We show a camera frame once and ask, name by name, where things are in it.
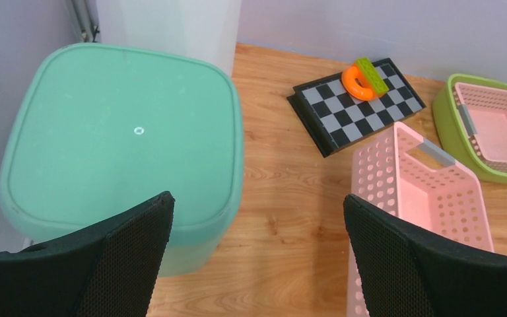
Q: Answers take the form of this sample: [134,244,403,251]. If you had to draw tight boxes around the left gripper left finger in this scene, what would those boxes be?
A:
[0,192,175,316]

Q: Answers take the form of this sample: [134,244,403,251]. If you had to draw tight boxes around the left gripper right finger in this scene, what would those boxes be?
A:
[343,194,507,316]

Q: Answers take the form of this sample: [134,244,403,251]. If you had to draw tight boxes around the pink perforated basket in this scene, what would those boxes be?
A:
[346,121,496,317]
[453,83,507,172]

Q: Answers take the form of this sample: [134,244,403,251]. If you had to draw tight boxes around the green plastic bin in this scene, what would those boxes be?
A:
[0,43,244,277]

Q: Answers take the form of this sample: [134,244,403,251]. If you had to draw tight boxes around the large white container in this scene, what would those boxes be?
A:
[96,0,242,75]

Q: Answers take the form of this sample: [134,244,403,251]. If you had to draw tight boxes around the green plastic tray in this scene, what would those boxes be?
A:
[432,73,507,184]

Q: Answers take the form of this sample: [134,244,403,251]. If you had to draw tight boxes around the black white checkerboard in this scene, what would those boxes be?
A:
[287,58,426,158]

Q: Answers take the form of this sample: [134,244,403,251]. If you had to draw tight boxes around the green block toy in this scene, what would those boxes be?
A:
[355,57,389,97]

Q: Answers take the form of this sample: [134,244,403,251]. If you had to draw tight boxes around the orange ring toy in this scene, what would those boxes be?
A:
[341,65,378,101]

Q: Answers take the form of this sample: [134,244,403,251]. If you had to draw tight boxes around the aluminium frame rails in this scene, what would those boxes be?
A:
[65,0,100,43]

